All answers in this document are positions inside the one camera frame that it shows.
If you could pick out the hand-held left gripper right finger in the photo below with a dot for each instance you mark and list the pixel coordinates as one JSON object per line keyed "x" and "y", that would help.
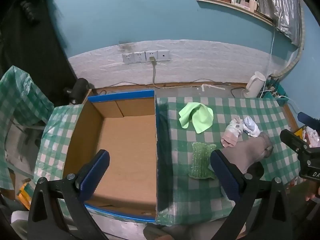
{"x": 226, "y": 180}

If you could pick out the crumpled white plastic bag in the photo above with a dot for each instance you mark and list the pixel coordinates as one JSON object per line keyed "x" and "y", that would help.
{"x": 312, "y": 135}

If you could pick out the white plastic strip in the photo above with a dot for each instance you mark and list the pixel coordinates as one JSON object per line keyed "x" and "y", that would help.
{"x": 212, "y": 87}

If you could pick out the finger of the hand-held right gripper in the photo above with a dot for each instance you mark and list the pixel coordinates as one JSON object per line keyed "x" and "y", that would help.
{"x": 292, "y": 140}
{"x": 307, "y": 120}

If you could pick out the white electric kettle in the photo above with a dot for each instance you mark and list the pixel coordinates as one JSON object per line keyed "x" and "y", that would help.
{"x": 253, "y": 85}

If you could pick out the grey cloth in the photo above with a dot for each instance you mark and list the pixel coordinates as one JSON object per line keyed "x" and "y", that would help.
{"x": 242, "y": 152}

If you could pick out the black cylindrical device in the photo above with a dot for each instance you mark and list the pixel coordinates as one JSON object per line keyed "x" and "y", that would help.
{"x": 78, "y": 88}

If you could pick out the cardboard box with blue rim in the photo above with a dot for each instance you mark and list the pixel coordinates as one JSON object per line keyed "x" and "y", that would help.
{"x": 125, "y": 155}

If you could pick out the light green microfiber cloth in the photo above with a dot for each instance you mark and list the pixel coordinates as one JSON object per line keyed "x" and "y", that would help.
{"x": 200, "y": 120}

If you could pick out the white wall socket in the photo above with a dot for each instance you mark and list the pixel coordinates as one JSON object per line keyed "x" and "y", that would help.
{"x": 139, "y": 57}
{"x": 151, "y": 54}
{"x": 128, "y": 58}

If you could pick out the white round-hole wall plate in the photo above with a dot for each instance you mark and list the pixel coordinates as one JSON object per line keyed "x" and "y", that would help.
{"x": 163, "y": 55}

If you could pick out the teal basket with power strip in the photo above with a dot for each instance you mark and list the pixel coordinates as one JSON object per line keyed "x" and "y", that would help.
{"x": 277, "y": 92}

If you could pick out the green checked plastic cover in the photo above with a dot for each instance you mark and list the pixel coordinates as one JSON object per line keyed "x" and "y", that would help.
{"x": 17, "y": 97}

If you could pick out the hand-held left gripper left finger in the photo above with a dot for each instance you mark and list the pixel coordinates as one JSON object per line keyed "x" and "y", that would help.
{"x": 96, "y": 172}

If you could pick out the silver foil curtain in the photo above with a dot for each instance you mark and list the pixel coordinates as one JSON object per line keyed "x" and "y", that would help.
{"x": 280, "y": 5}

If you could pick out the person's right hand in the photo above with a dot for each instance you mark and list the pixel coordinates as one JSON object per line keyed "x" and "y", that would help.
{"x": 312, "y": 192}

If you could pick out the green bubble wrap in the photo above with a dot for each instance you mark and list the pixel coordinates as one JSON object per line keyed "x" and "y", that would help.
{"x": 200, "y": 160}

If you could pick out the green checked tablecloth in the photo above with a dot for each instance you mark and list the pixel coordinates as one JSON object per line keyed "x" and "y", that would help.
{"x": 190, "y": 200}

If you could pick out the white and blue plastic bag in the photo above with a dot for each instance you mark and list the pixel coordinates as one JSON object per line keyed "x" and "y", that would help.
{"x": 251, "y": 127}

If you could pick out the wooden wall shelf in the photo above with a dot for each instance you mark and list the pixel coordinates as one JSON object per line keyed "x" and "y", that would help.
{"x": 237, "y": 8}

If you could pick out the beige insulated pipe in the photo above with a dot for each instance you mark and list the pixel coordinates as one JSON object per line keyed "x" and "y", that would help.
{"x": 300, "y": 50}

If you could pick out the black hanging clothing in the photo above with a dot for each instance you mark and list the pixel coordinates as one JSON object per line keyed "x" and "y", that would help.
{"x": 30, "y": 42}

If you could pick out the yellow packet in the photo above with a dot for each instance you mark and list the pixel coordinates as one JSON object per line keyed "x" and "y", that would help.
{"x": 23, "y": 195}

